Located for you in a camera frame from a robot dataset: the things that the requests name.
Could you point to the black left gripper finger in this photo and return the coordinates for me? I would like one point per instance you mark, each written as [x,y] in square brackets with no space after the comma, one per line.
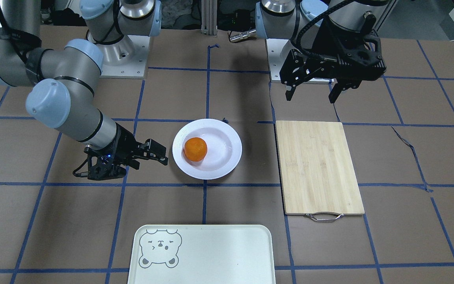
[290,88]
[340,86]

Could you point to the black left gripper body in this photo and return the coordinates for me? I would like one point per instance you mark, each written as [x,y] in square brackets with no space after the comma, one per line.
[334,44]

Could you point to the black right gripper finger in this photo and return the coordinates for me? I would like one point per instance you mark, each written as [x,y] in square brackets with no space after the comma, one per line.
[154,151]
[133,162]

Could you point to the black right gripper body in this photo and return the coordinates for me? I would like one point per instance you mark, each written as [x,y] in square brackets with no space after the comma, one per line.
[123,145]

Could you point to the orange fruit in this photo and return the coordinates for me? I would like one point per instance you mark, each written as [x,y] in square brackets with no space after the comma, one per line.
[195,149]

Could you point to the white ribbed plate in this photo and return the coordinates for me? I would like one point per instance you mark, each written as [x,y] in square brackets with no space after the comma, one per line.
[224,149]

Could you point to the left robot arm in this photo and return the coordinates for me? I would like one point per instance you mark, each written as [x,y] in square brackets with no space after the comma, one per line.
[298,21]

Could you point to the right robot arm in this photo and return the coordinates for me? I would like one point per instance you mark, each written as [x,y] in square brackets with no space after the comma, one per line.
[64,81]

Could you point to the cream bear tray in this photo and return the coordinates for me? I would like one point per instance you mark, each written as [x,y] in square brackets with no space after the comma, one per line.
[202,254]

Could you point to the bamboo cutting board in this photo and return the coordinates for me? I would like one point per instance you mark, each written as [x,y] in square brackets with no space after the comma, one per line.
[316,169]

